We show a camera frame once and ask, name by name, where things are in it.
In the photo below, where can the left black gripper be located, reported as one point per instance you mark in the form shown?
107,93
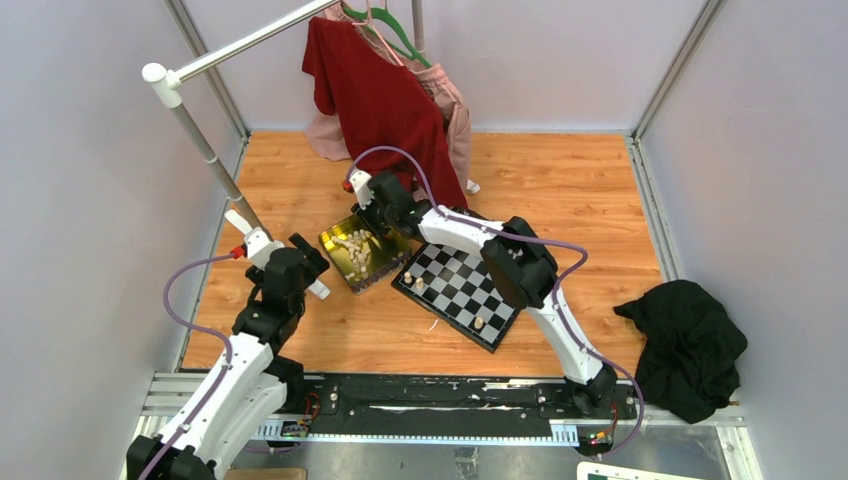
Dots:
314,264

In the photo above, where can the white camera left wrist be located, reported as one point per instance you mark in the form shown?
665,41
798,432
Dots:
257,248

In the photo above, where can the gold metal tin box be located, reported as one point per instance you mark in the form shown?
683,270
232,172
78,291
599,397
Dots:
362,257

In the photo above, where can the dark red shirt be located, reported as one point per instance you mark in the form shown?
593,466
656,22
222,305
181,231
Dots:
384,112

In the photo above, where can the pink garment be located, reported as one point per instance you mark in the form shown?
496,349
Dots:
450,119

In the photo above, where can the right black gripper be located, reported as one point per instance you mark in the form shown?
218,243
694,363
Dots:
366,217

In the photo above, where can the green clothes hanger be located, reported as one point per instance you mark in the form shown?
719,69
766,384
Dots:
406,48

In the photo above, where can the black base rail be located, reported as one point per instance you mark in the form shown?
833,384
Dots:
454,408

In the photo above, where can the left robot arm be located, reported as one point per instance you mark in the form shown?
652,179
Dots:
249,381

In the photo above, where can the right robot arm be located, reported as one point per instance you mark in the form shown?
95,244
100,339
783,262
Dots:
519,263

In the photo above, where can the white camera right wrist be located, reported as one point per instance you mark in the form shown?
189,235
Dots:
357,184

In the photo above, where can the white camera wrist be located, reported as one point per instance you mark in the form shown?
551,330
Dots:
357,184
257,248

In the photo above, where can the black white chess board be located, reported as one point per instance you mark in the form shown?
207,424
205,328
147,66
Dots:
457,284

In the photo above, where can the black cloth pile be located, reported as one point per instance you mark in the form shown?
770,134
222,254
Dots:
687,365

